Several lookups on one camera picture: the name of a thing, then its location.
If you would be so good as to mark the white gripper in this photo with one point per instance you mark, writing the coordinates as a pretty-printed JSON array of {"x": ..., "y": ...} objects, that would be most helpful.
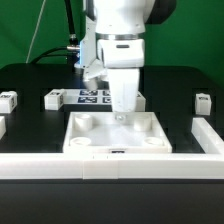
[{"x": 122, "y": 60}]

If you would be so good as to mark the white square table top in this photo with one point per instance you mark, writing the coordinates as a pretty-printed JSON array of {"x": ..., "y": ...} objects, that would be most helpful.
[{"x": 107, "y": 132}]

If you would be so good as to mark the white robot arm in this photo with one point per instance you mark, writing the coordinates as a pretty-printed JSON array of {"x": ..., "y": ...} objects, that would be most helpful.
[{"x": 116, "y": 20}]

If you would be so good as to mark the white U-shaped obstacle fence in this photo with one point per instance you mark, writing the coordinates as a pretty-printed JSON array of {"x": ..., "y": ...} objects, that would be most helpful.
[{"x": 209, "y": 165}]

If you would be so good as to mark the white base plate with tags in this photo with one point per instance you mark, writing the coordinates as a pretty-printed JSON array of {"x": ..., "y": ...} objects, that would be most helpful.
[{"x": 57, "y": 98}]

